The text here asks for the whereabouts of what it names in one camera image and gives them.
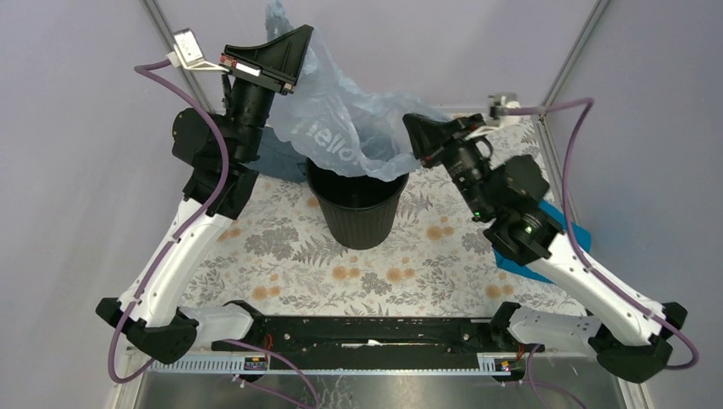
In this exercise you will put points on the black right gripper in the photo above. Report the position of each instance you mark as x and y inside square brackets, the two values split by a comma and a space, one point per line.
[430, 137]

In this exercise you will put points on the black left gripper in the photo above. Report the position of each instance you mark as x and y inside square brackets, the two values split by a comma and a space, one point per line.
[280, 59]

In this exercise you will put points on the light blue plastic trash bag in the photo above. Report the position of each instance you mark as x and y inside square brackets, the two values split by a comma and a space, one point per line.
[329, 119]

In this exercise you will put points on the black plastic trash bin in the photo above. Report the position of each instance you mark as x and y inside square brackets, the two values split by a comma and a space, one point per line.
[359, 211]

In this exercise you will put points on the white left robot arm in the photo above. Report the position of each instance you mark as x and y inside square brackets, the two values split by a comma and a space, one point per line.
[219, 148]

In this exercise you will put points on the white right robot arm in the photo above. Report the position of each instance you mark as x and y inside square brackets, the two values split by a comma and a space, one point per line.
[625, 332]

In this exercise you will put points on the grey-blue crumpled cloth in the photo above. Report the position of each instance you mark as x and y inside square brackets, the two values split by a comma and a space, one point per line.
[278, 159]

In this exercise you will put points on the floral patterned table mat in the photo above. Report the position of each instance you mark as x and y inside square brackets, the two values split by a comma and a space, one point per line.
[280, 257]

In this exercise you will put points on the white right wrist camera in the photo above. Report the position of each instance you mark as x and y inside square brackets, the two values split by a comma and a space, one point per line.
[498, 114]

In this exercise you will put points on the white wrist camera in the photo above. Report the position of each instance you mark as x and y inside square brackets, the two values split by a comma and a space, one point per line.
[498, 114]
[187, 54]

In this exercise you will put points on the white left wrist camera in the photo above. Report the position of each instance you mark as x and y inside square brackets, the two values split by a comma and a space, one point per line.
[187, 54]

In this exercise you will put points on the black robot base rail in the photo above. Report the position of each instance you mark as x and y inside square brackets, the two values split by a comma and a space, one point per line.
[381, 343]

